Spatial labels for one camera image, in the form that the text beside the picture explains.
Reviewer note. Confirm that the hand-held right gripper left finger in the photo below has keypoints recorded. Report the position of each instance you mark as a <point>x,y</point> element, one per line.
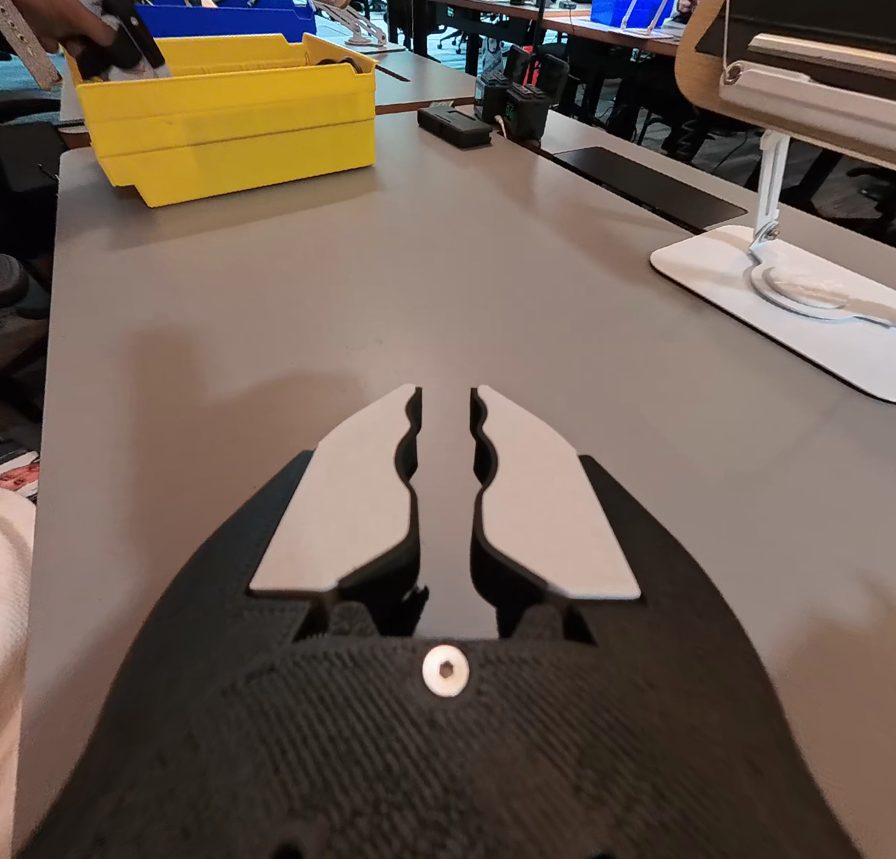
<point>343,502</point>

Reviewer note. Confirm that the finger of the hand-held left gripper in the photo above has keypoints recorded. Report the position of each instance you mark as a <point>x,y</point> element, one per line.
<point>148,54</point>

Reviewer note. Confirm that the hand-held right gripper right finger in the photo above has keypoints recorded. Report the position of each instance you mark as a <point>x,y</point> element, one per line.
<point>553,509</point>

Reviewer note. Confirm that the yellow plastic bin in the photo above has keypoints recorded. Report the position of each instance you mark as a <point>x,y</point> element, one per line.
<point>238,131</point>

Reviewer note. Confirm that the person's left hand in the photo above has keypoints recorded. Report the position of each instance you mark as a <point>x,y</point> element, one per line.
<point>59,1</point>

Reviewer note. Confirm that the silver mesh watch band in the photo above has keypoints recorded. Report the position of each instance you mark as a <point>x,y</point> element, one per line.
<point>24,36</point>

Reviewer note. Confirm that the blue plastic bin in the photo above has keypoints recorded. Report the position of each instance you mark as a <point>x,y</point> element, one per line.
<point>224,20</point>
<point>616,6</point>

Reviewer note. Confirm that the black office chair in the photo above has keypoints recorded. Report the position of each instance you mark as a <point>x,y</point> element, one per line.
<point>28,173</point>

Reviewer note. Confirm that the white board stand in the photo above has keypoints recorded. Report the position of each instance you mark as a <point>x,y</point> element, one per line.
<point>360,26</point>

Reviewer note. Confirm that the white stand base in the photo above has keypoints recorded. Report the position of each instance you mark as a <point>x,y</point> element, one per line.
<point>735,278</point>

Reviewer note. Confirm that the flat black device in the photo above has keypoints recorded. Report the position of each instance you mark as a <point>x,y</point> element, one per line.
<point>455,127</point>

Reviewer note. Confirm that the black desk mat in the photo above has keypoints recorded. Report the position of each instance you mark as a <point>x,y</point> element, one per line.
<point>651,187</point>

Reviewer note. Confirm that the cream trousers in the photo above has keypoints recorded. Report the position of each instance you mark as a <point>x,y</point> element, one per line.
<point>14,593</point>

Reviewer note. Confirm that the black battery charger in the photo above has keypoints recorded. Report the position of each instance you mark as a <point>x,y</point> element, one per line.
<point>491,99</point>
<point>526,111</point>

